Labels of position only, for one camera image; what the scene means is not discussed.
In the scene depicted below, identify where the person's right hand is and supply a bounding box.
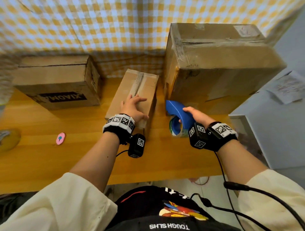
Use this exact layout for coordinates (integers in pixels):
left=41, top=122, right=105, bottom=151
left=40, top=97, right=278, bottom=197
left=182, top=106, right=216, bottom=130

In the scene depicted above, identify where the person's left hand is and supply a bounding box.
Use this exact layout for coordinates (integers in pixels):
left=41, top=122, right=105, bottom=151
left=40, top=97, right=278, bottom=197
left=120, top=94, right=149, bottom=123

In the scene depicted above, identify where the blue tape dispenser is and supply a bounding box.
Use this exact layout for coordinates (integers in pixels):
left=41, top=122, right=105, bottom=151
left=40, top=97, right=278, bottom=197
left=166, top=100, right=196, bottom=136

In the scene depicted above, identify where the small plain cardboard box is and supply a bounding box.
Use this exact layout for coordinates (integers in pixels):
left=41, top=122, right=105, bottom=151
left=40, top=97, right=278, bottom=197
left=105, top=69, right=159, bottom=137

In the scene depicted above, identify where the cardboard box with white label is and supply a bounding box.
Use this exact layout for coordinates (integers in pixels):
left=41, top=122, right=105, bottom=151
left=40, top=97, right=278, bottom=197
left=164, top=23, right=287, bottom=116

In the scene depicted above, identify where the cardboard box with black print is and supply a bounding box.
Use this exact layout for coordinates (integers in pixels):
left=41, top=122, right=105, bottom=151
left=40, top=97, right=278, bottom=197
left=12, top=55, right=102, bottom=110

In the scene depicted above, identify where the person's left forearm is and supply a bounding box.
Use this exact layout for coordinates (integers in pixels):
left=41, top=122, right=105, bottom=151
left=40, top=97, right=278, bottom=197
left=70, top=131, right=120, bottom=193

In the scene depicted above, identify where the person's right forearm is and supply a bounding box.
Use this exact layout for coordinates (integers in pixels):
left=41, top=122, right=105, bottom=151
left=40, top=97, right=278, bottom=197
left=217, top=139, right=268, bottom=185

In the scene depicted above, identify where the yellowish tape roll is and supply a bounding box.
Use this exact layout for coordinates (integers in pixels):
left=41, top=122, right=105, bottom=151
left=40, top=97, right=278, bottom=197
left=0, top=128, right=21, bottom=152

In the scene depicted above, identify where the black wristband with markers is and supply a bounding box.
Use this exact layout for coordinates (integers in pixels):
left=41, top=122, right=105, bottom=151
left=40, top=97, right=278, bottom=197
left=206, top=121, right=239, bottom=152
left=102, top=114, right=136, bottom=144

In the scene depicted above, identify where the brown plush fabric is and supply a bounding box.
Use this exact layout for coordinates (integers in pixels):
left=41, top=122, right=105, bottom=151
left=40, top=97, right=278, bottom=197
left=238, top=133, right=265, bottom=162

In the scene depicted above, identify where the white paper with red writing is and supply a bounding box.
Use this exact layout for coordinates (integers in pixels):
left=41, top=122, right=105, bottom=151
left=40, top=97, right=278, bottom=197
left=266, top=70, right=305, bottom=105

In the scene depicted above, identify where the yellow white checked cloth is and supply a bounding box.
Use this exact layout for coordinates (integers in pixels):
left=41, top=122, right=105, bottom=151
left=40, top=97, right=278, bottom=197
left=0, top=0, right=305, bottom=105

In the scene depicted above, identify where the black printed garment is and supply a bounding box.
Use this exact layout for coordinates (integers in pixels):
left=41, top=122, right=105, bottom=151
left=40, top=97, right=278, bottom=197
left=106, top=185, right=241, bottom=231

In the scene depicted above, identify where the cream long-sleeved top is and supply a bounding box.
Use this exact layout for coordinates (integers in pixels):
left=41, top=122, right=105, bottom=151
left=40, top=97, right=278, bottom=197
left=0, top=169, right=305, bottom=231

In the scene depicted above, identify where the dark grey cloth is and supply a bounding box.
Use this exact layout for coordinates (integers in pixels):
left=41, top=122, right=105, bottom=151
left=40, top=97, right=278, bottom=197
left=0, top=191, right=37, bottom=223

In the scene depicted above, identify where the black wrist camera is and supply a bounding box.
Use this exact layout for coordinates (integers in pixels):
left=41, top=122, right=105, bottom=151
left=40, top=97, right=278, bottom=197
left=188, top=122, right=208, bottom=150
left=128, top=133, right=146, bottom=159

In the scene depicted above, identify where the thick black cable plug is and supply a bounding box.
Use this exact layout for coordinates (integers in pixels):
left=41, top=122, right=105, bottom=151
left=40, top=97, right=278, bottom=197
left=223, top=181, right=305, bottom=229

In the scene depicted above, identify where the thin black cable with plug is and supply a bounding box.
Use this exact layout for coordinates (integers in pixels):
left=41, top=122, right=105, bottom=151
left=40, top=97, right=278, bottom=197
left=190, top=193, right=272, bottom=231

